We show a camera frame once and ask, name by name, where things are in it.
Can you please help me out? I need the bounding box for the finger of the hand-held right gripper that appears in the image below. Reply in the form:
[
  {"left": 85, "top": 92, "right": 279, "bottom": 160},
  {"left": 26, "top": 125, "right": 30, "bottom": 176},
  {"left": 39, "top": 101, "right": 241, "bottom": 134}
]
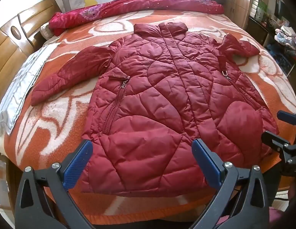
[
  {"left": 277, "top": 110, "right": 296, "bottom": 127},
  {"left": 261, "top": 130, "right": 296, "bottom": 172}
]

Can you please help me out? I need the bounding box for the dark panel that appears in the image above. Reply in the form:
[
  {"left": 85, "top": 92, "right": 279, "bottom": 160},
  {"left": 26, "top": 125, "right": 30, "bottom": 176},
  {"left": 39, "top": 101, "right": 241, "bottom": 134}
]
[{"left": 274, "top": 0, "right": 285, "bottom": 19}]

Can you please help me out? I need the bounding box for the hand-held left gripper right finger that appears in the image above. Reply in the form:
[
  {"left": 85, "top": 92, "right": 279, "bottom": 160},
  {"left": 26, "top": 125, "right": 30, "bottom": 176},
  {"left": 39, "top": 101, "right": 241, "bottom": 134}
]
[{"left": 191, "top": 138, "right": 270, "bottom": 229}]

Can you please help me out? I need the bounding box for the dark cluttered shelf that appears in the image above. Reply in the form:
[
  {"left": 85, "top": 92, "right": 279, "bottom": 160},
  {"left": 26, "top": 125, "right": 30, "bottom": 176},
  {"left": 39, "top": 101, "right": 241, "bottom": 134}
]
[{"left": 248, "top": 0, "right": 296, "bottom": 77}]

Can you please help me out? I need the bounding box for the wooden headboard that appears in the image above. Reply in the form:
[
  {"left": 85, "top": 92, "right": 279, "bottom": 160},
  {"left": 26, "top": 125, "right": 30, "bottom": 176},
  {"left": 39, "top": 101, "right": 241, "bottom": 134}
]
[{"left": 0, "top": 0, "right": 65, "bottom": 108}]

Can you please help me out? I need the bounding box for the red floral quilt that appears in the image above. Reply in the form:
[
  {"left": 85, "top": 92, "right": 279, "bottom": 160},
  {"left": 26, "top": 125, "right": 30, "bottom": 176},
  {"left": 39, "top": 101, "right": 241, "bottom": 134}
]
[{"left": 48, "top": 0, "right": 225, "bottom": 37}]

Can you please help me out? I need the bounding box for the grey white sheet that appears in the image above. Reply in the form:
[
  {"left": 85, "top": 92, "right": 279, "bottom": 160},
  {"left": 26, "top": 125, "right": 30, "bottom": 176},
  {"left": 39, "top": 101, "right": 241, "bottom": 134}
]
[{"left": 0, "top": 42, "right": 60, "bottom": 134}]

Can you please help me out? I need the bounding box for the wooden wardrobe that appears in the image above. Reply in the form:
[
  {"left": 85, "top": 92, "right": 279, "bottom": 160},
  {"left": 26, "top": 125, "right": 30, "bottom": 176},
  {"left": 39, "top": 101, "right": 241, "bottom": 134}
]
[{"left": 219, "top": 0, "right": 270, "bottom": 30}]

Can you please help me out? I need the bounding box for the orange white patterned blanket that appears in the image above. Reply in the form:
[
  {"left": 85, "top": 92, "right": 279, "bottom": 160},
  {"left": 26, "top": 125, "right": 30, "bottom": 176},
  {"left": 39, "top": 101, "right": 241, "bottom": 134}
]
[{"left": 3, "top": 10, "right": 296, "bottom": 227}]

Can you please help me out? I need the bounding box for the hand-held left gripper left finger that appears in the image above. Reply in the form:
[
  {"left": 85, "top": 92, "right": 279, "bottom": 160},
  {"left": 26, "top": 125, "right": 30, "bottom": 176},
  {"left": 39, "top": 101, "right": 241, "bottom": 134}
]
[{"left": 15, "top": 139, "right": 94, "bottom": 229}]

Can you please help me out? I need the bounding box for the red quilted jacket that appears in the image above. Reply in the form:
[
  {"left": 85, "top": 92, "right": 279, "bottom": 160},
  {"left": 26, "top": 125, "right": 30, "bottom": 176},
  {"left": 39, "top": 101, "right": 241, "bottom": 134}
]
[{"left": 31, "top": 21, "right": 280, "bottom": 198}]

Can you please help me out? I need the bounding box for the white pillow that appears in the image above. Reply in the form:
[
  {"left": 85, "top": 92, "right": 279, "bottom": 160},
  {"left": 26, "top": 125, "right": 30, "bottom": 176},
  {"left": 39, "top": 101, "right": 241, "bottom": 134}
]
[{"left": 40, "top": 23, "right": 54, "bottom": 39}]

